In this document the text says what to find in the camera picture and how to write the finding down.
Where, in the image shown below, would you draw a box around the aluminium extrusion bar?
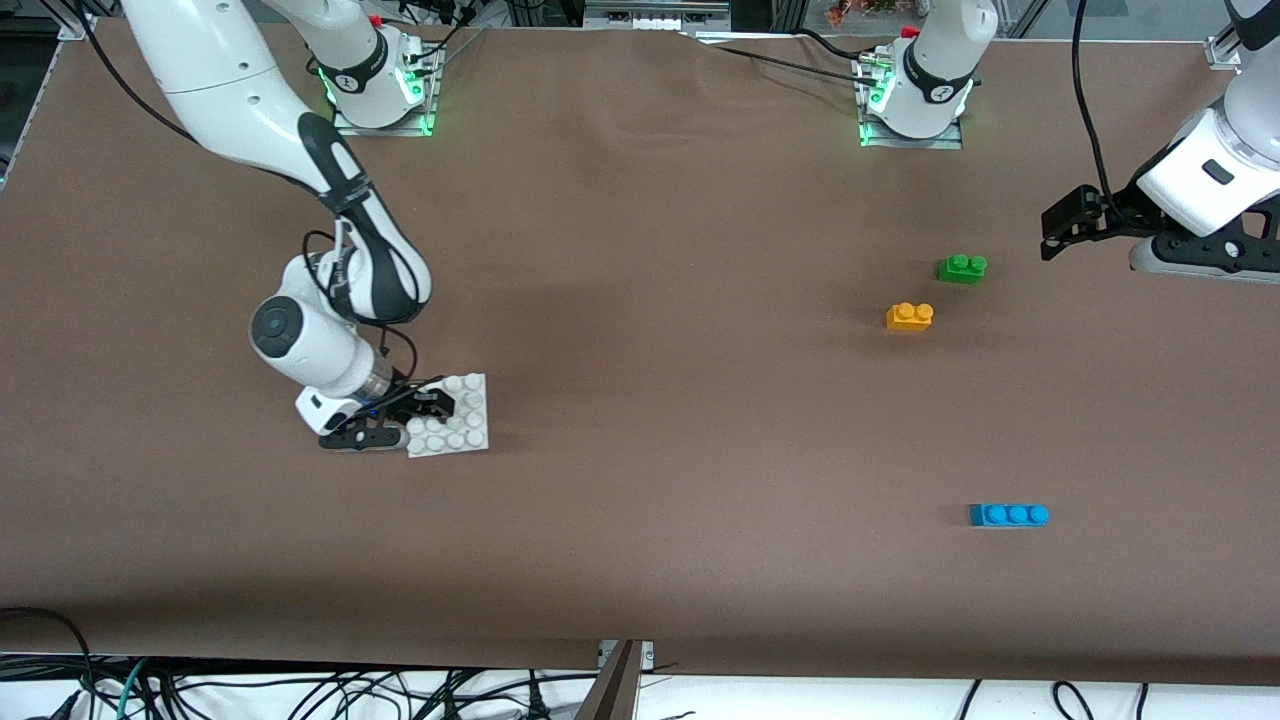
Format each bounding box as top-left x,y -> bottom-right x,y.
583,0 -> 731,31

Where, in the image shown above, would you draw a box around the teal floor cable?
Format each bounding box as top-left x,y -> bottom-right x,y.
112,658 -> 151,720

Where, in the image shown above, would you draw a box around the short curved black cable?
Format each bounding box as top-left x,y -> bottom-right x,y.
795,28 -> 891,61

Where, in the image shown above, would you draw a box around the long black table cable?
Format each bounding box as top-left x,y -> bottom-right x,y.
690,30 -> 881,81

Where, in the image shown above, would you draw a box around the metal table edge bracket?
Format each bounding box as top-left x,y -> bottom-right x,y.
597,640 -> 656,720

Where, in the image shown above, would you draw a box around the tangled black floor cables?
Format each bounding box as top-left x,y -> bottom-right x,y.
160,668 -> 601,720

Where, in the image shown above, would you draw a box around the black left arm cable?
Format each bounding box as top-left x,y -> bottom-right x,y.
1070,0 -> 1115,216

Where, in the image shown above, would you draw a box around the white studded base plate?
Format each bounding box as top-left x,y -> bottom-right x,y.
405,373 -> 491,459

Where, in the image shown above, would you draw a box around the orange background clutter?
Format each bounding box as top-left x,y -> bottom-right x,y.
825,0 -> 901,26

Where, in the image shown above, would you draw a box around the looped black floor cable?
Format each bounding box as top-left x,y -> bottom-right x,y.
0,607 -> 96,720

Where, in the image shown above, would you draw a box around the blue three-stud block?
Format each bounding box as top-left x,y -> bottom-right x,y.
969,503 -> 1051,528

